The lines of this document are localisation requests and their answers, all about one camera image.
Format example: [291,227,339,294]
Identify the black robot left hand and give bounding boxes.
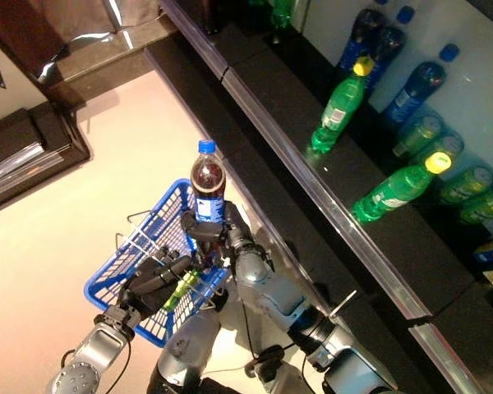
[121,245,195,319]

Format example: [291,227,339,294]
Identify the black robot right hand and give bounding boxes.
[179,199,252,264]

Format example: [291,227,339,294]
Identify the Pepsi cola bottle blue cap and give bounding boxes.
[367,5,416,99]
[337,0,389,73]
[382,43,461,126]
[190,139,228,225]

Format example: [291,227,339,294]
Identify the small green drink bottle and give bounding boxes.
[162,268,200,311]

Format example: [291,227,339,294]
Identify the black robot left foot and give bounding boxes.
[208,285,231,315]

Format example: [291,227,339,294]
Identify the silver robot left leg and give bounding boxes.
[146,307,231,394]

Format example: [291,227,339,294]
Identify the silver robot leg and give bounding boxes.
[254,356,325,394]
[146,307,231,394]

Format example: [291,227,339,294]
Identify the black shelf base plinth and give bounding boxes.
[145,39,477,394]

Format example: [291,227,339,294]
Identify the silver robot right leg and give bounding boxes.
[254,356,325,394]

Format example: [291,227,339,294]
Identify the green soda bottle yellow cap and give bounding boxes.
[310,56,375,154]
[350,150,454,224]

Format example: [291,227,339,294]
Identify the black glossy cabinet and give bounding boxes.
[0,100,92,217]

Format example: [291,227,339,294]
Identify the green soda can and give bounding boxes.
[391,114,445,158]
[438,165,493,205]
[458,187,493,226]

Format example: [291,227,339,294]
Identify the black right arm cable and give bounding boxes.
[240,301,309,385]

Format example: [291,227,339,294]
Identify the dark shelf board clear rail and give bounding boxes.
[159,0,280,81]
[406,282,493,394]
[220,16,493,323]

